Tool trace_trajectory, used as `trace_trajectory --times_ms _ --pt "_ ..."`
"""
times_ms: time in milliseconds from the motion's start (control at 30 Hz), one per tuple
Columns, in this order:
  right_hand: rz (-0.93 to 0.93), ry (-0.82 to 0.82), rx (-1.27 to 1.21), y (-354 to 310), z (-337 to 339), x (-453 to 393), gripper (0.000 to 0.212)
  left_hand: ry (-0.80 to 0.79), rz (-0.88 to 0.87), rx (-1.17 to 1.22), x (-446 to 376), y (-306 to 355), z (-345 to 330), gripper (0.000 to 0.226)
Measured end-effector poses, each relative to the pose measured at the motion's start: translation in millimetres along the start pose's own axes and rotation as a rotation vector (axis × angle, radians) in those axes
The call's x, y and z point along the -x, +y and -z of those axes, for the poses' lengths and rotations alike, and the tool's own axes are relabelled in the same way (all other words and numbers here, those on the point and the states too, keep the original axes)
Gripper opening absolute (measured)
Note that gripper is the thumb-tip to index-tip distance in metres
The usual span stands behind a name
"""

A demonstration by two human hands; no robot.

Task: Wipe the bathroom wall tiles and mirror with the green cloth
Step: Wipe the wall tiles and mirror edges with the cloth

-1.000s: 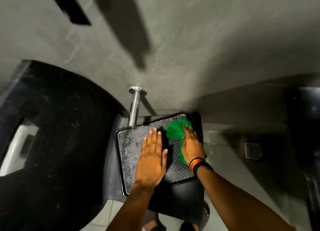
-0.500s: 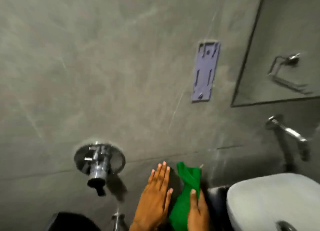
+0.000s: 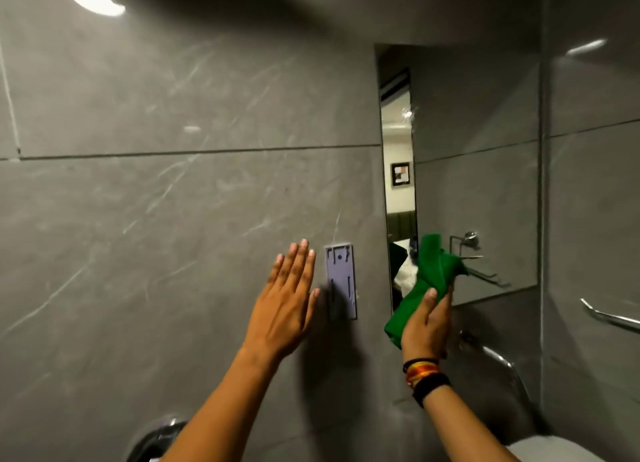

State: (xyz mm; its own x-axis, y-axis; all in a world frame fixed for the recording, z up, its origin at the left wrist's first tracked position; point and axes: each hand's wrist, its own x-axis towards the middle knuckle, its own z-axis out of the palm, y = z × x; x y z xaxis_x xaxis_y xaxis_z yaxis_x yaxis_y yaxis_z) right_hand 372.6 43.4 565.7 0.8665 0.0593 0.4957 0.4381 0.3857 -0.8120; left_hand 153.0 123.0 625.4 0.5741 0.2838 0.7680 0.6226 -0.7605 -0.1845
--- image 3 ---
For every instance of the person's left middle finger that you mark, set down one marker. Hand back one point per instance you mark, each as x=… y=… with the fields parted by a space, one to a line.
x=299 y=266

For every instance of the chrome grab bar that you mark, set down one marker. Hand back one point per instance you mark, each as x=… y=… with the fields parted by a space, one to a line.
x=610 y=316

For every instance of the person's right hand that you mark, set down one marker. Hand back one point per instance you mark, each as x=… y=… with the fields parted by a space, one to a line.
x=425 y=331

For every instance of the wall mirror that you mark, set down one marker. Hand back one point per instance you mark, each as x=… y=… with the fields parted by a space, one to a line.
x=475 y=176

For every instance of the white ceramic basin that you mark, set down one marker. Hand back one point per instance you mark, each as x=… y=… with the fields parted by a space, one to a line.
x=555 y=450

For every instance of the person's left thumb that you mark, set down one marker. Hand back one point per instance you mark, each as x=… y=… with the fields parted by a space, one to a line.
x=313 y=306

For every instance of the round chrome wall fixture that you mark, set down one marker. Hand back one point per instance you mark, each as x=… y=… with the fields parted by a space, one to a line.
x=155 y=439

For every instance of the chrome curved pipe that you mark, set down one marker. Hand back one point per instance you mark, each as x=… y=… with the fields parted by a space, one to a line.
x=495 y=356

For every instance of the person's left little finger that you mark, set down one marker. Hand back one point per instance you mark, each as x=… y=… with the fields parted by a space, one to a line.
x=275 y=274

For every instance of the orange red wrist thread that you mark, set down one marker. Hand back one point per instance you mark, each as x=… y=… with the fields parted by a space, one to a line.
x=423 y=374

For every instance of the person's left hand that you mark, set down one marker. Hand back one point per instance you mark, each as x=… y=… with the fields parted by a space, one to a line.
x=280 y=321

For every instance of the person's right thumb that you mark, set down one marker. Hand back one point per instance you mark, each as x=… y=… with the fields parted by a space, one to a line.
x=426 y=304

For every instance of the thin black wrist thread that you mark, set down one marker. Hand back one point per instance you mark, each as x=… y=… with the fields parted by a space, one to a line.
x=420 y=362

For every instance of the grey plastic wall bracket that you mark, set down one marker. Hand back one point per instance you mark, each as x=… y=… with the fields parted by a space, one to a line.
x=342 y=281

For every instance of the person's right forearm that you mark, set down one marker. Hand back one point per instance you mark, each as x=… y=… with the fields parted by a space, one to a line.
x=465 y=426

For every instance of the wide black wristband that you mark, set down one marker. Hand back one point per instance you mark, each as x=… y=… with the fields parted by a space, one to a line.
x=431 y=387

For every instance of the green cleaning cloth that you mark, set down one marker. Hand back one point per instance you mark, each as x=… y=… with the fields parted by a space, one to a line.
x=430 y=271

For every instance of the person's left forearm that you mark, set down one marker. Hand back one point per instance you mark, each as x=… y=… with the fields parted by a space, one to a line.
x=220 y=411

